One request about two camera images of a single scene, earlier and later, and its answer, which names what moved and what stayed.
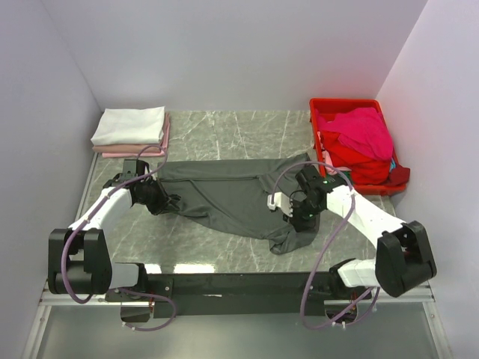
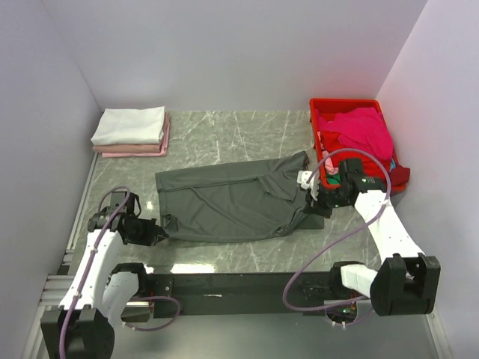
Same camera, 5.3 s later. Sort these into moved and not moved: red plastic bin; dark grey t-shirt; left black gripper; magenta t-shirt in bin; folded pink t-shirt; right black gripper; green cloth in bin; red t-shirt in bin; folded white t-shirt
Moved: dark grey t-shirt; left black gripper; right black gripper
Not moved: red plastic bin; red t-shirt in bin; folded white t-shirt; folded pink t-shirt; magenta t-shirt in bin; green cloth in bin
